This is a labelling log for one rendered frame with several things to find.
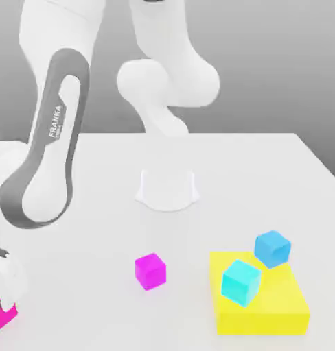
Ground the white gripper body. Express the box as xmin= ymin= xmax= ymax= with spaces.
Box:
xmin=0 ymin=242 xmax=29 ymax=313

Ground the small pink cube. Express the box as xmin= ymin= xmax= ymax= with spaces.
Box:
xmin=0 ymin=294 xmax=19 ymax=335

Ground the small magenta cube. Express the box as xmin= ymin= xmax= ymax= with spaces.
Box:
xmin=134 ymin=252 xmax=168 ymax=292

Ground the small cyan cube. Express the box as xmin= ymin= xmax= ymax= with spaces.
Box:
xmin=220 ymin=258 xmax=263 ymax=308

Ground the small blue cube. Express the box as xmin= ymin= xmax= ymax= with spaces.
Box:
xmin=254 ymin=230 xmax=292 ymax=269

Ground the large yellow box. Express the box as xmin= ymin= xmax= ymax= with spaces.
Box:
xmin=209 ymin=251 xmax=312 ymax=336

